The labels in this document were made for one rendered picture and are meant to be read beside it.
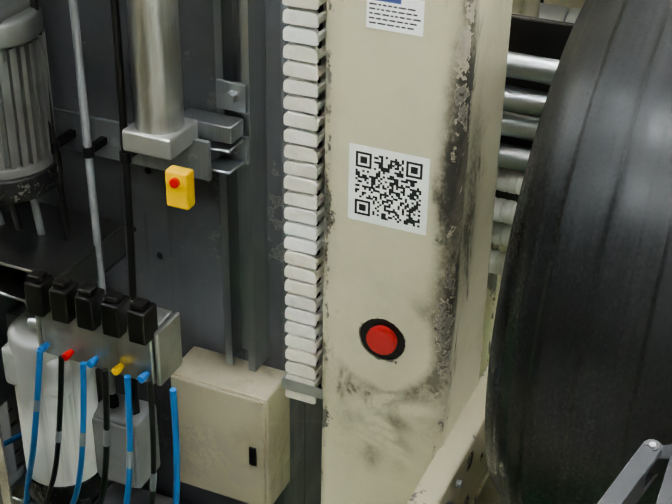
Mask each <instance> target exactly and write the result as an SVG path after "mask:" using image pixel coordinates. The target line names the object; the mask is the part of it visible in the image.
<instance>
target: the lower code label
mask: <svg viewBox="0 0 672 504"><path fill-rule="evenodd" d="M429 175H430V159H427V158H423V157H418V156H413V155H408V154H403V153H398V152H393V151H388V150H384V149H379V148H374V147H369V146H364V145H359V144H354V143H349V182H348V218H350V219H355V220H359V221H364V222H368V223H372V224H377V225H381V226H386V227H390V228H394V229H399V230H403V231H408V232H412V233H416V234H421V235H425V236H426V226H427V209H428V192H429Z"/></svg>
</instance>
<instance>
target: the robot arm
mask: <svg viewBox="0 0 672 504"><path fill-rule="evenodd" d="M658 474H665V475H664V479H663V482H662V485H661V488H660V492H659V495H658V498H657V502H656V504H672V444H670V445H661V443H660V442H659V441H657V440H654V439H648V440H646V441H644V442H643V444H642V445H641V446H640V448H639V449H638V450H637V451H636V453H635V454H634V455H633V457H632V458H631V459H630V461H629V462H628V463H627V465H626V466H625V467H624V469H623V470H622V471H621V473H620V474H619V475H618V477H617V478H616V479H615V481H614V482H613V483H612V484H611V486H610V487H609V488H608V490H607V491H606V492H605V494H604V495H603V496H602V498H601V499H600V500H599V502H598V503H597V504H637V503H638V501H639V500H640V499H641V497H642V496H643V494H644V493H645V492H646V490H647V489H648V488H649V486H650V485H651V483H652V482H653V481H654V479H655V478H656V477H657V475H658Z"/></svg>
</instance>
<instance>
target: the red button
mask: <svg viewBox="0 0 672 504"><path fill-rule="evenodd" d="M366 341H367V344H368V346H369V347H370V348H371V349H372V350H373V351H374V352H375V353H377V354H380V355H389V354H391V353H392V352H393V351H394V350H395V349H396V347H397V344H398V340H397V337H396V335H395V333H394V332H393V331H392V330H391V329H390V328H388V327H386V326H383V325H376V326H373V327H372V328H371V329H370V330H369V331H368V333H367V335H366Z"/></svg>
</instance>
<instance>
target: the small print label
mask: <svg viewBox="0 0 672 504"><path fill-rule="evenodd" d="M424 8H425V1H421V0H367V9H366V27H368V28H374V29H380V30H386V31H392V32H398V33H404V34H410V35H415V36H421V37H423V27H424Z"/></svg>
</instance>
